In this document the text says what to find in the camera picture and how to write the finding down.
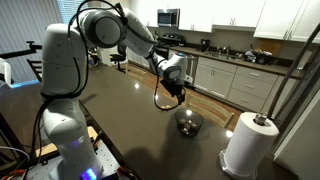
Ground dark wooden chair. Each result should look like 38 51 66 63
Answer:
27 59 42 82

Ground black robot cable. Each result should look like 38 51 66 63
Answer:
19 0 181 180

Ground stainless dishwasher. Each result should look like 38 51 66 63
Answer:
186 54 198 86

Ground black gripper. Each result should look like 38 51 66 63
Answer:
160 79 185 105

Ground white wooden chair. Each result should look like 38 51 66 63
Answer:
186 93 235 129

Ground kitchen faucet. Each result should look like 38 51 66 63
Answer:
217 46 231 55

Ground microwave oven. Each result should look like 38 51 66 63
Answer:
157 9 180 28

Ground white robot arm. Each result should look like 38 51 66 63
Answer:
41 6 185 180

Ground black coffee maker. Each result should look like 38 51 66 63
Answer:
200 39 210 52

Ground black stove range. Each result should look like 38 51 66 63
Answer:
155 33 184 59

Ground white paper towel roll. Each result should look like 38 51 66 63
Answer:
219 112 279 180

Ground white upper cabinets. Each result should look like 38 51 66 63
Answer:
130 0 320 42

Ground white lower drawer cabinets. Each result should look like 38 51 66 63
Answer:
187 54 284 113

